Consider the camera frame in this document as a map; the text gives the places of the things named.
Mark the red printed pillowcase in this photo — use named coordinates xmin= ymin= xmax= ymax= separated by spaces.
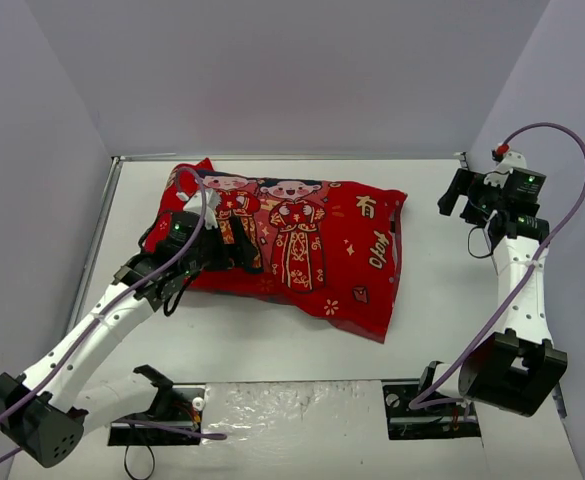
xmin=159 ymin=157 xmax=409 ymax=344

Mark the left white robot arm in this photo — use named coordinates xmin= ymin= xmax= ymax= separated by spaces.
xmin=0 ymin=212 xmax=258 ymax=468

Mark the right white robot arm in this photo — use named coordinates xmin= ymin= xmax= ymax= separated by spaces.
xmin=409 ymin=167 xmax=568 ymax=417

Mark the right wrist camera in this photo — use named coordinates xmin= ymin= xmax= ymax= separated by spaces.
xmin=483 ymin=144 xmax=527 ymax=188

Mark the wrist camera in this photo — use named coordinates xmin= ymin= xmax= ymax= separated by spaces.
xmin=483 ymin=144 xmax=527 ymax=188
xmin=176 ymin=188 xmax=220 ymax=230

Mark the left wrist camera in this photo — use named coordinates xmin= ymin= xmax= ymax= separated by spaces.
xmin=176 ymin=188 xmax=220 ymax=230

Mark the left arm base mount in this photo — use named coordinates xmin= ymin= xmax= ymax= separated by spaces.
xmin=107 ymin=385 xmax=206 ymax=447

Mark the thin black cable loop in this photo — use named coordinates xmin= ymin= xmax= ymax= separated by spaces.
xmin=123 ymin=442 xmax=156 ymax=479

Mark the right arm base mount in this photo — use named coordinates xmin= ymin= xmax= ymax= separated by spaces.
xmin=381 ymin=379 xmax=481 ymax=441

